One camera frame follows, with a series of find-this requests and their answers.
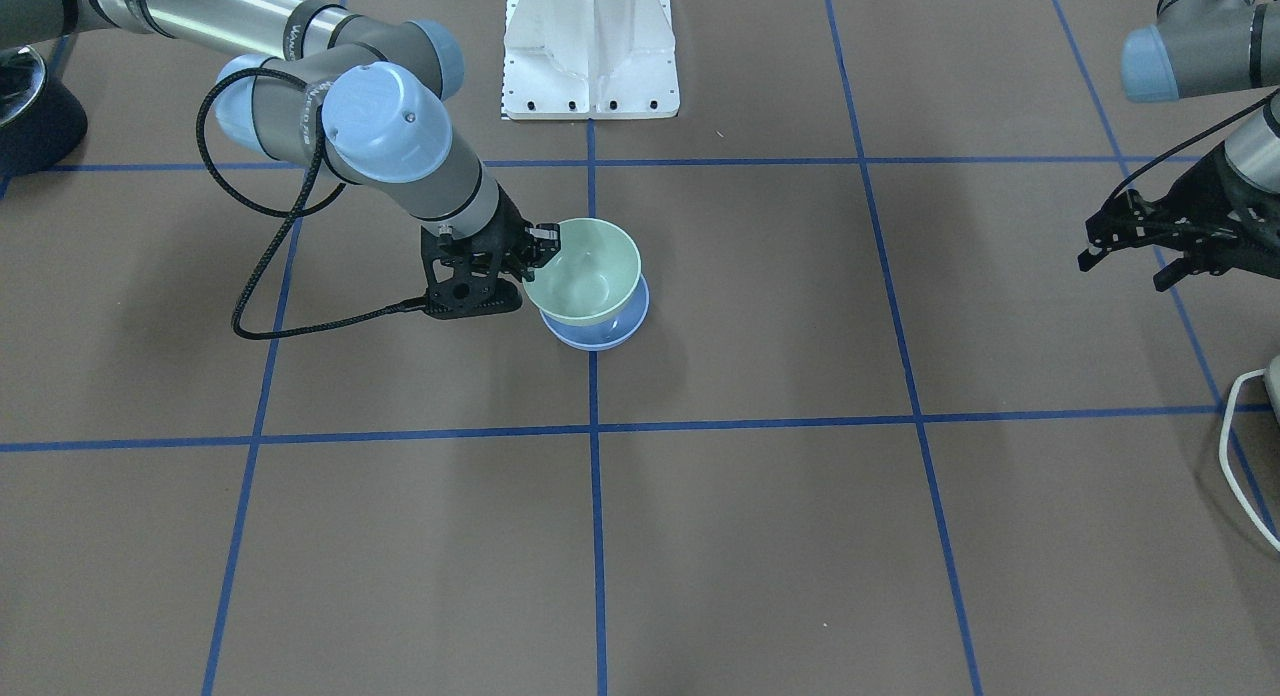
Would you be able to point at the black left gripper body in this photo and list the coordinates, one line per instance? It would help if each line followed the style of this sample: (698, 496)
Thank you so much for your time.
(1213, 193)

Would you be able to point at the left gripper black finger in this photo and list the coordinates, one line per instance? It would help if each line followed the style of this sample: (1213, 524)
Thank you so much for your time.
(1183, 267)

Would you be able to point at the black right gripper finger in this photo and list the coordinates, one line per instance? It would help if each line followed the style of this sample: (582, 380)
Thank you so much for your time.
(540, 244)

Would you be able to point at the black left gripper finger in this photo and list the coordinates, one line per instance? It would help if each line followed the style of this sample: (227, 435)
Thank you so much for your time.
(1097, 250)

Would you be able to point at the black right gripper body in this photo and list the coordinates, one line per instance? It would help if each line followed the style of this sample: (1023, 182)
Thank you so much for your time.
(506, 235)

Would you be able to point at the green bowl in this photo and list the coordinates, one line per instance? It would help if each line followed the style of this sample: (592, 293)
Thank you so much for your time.
(591, 278)

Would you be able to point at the blue bowl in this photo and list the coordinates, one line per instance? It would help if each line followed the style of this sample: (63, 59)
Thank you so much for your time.
(607, 334)

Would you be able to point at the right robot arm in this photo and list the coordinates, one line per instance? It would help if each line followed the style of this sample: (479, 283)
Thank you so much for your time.
(345, 96)

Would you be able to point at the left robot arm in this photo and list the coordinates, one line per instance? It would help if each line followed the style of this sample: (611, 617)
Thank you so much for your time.
(1208, 47)

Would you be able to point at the silver two-slot toaster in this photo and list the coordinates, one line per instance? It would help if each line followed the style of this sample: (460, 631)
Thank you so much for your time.
(1271, 382)

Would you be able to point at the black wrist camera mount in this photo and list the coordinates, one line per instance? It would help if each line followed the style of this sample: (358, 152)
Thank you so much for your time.
(454, 297)

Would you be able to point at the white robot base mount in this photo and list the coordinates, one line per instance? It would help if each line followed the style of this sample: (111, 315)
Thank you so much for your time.
(572, 60)

